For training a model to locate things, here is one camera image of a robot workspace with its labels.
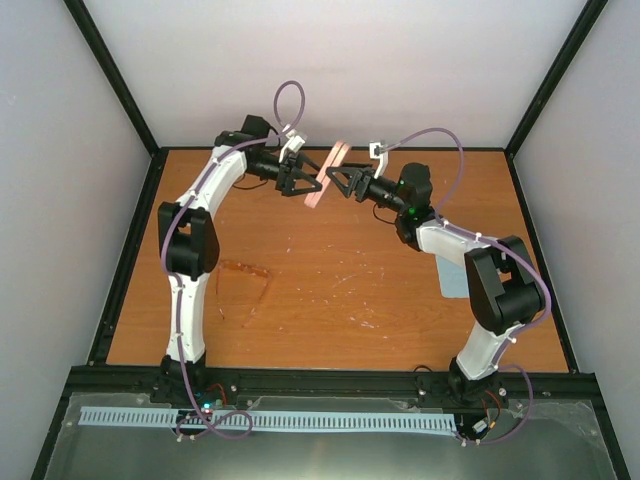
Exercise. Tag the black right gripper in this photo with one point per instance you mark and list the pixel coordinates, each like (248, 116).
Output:
(360, 176)

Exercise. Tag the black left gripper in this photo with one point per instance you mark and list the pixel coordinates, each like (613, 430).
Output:
(285, 183)

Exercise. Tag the pink glasses case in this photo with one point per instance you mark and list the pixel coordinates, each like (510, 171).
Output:
(335, 158)

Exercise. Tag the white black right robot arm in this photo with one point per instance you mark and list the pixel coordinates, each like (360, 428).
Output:
(506, 293)

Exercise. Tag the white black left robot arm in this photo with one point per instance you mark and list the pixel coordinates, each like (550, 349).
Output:
(188, 242)

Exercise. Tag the orange transparent sunglasses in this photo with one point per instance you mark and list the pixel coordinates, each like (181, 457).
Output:
(240, 290)

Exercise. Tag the light blue cleaning cloth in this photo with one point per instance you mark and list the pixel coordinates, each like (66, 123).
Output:
(452, 279)

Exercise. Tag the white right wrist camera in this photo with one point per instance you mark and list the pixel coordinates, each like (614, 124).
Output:
(378, 152)

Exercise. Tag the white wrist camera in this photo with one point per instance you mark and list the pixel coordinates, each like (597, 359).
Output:
(378, 152)
(295, 140)

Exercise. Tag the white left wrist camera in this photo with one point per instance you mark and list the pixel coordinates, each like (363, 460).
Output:
(295, 140)

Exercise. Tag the black aluminium mounting rail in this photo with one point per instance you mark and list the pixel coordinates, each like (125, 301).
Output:
(238, 386)

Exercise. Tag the black enclosure frame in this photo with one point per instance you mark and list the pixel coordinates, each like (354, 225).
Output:
(585, 21)

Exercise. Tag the light blue slotted cable duct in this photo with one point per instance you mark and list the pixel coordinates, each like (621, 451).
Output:
(272, 421)

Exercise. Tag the grey metal base plate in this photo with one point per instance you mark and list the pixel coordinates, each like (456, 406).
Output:
(543, 440)

